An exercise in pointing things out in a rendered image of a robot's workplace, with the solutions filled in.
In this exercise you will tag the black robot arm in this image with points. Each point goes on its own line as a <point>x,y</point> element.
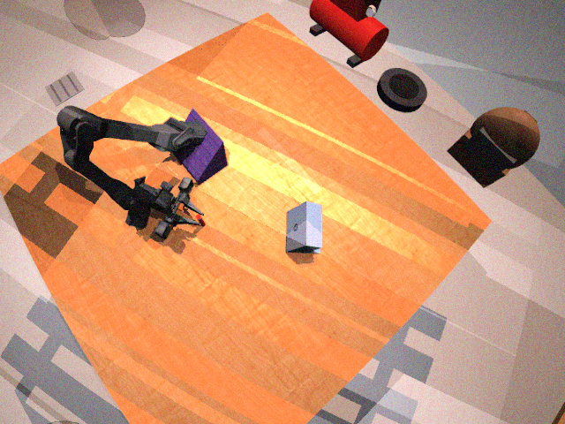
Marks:
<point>80,128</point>

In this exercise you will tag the dark red peg with grey band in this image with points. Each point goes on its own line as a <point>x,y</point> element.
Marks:
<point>200,220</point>

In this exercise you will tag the grey sloped panel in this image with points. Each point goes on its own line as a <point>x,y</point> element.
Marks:
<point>304,229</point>

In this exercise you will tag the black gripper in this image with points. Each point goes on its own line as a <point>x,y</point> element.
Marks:
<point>185,188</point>

